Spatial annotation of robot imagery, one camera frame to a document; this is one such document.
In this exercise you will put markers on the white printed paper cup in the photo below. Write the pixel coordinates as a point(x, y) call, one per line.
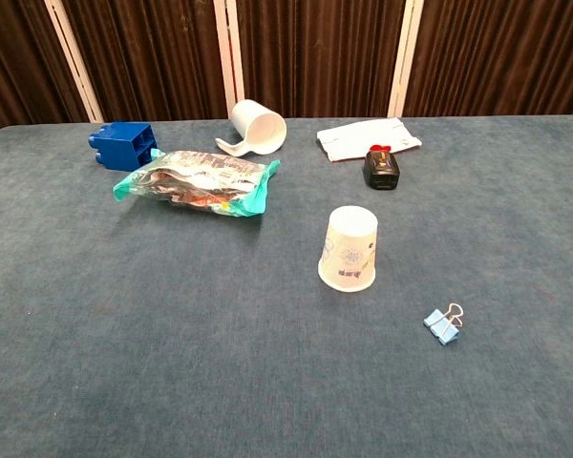
point(348, 248)

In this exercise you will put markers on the blue binder clip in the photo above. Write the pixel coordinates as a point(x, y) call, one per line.
point(440, 325)

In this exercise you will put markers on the teal snack packet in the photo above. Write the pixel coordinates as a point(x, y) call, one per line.
point(200, 183)

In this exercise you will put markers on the white plastic mug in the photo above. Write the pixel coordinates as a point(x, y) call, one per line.
point(258, 129)

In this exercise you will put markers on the black and red small device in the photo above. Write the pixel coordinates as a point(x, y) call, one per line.
point(381, 169)

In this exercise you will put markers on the folded white cloth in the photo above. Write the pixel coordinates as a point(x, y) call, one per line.
point(363, 138)

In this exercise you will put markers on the dark brown curtain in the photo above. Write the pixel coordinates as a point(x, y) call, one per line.
point(315, 52)

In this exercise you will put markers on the blue toy building block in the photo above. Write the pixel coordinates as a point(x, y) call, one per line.
point(124, 143)

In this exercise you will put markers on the white screen frame post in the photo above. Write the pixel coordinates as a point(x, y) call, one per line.
point(229, 52)
point(74, 59)
point(403, 57)

